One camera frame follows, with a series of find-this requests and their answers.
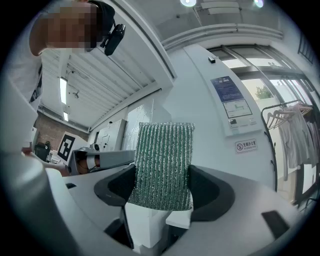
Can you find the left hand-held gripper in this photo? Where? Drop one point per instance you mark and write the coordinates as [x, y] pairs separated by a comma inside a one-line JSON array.
[[66, 150]]

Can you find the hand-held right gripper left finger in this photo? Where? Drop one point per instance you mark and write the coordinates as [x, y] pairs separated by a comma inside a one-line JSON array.
[[110, 187]]

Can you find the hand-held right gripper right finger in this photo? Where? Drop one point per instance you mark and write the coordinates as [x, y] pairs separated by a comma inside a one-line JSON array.
[[210, 195]]

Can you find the green scouring pad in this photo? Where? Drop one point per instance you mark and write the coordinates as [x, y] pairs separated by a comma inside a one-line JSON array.
[[162, 162]]

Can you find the white appliance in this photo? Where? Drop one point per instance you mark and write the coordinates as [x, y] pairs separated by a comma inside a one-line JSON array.
[[112, 135]]

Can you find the plastic-wrapped panel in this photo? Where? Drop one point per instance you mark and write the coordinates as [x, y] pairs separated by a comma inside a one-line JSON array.
[[140, 115]]

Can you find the white no-smoking sign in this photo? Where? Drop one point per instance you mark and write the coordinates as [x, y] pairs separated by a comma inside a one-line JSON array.
[[246, 146]]

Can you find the long ceiling light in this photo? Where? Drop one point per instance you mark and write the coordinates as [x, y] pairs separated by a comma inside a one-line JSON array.
[[65, 116], [63, 90]]

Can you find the black office chair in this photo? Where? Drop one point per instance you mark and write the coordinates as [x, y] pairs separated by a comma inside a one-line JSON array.
[[41, 151]]

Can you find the white floor plan sheet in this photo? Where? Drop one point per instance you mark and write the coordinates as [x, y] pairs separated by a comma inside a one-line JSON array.
[[237, 108]]

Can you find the white clothes hanger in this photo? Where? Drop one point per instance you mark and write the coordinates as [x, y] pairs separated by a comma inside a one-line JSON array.
[[276, 120], [287, 115]]

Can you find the pale hanging garment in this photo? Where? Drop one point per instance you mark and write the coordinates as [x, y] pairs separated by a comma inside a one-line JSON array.
[[295, 140]]

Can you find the blue poster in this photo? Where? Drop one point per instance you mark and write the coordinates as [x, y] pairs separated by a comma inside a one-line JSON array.
[[226, 88]]

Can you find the wooden clothes hanger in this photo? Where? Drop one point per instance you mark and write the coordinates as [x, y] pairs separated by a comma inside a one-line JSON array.
[[305, 109]]

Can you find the black-framed window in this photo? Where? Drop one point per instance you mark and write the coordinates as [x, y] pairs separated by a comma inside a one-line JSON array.
[[262, 65]]

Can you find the person's head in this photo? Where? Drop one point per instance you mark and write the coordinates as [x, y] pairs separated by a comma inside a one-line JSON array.
[[65, 27]]

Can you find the round ceiling light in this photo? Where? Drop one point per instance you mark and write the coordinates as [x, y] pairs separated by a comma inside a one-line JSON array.
[[258, 2], [187, 2]]

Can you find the black railing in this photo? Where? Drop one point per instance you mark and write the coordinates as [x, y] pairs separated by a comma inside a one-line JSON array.
[[305, 47]]

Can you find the left hand-held gripper camera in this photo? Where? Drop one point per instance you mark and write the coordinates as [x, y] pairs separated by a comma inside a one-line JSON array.
[[95, 147]]

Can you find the white wall panel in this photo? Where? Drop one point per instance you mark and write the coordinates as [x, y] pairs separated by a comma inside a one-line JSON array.
[[246, 128]]

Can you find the black head-worn camera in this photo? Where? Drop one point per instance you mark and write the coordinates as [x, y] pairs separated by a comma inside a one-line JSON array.
[[113, 38]]

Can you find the black wall sensor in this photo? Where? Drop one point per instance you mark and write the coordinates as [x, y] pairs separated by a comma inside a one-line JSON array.
[[212, 60]]

